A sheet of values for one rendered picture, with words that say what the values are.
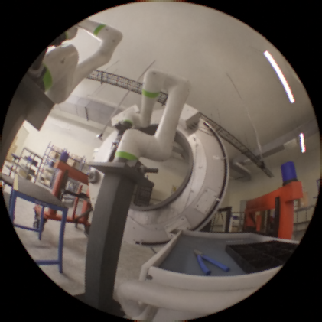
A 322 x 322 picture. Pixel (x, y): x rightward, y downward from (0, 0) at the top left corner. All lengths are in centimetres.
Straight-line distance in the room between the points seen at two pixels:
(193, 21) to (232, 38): 100
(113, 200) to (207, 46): 349
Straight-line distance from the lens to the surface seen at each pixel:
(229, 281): 22
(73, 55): 49
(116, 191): 49
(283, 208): 88
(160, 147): 59
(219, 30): 348
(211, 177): 87
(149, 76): 68
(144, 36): 359
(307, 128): 578
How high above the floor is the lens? 79
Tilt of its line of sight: 24 degrees up
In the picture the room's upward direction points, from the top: 12 degrees clockwise
